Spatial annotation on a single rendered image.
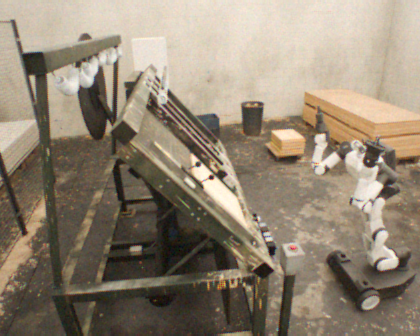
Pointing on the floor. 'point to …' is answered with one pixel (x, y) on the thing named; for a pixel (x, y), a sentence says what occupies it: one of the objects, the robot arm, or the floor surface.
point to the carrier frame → (160, 292)
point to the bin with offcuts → (252, 117)
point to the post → (286, 304)
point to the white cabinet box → (146, 51)
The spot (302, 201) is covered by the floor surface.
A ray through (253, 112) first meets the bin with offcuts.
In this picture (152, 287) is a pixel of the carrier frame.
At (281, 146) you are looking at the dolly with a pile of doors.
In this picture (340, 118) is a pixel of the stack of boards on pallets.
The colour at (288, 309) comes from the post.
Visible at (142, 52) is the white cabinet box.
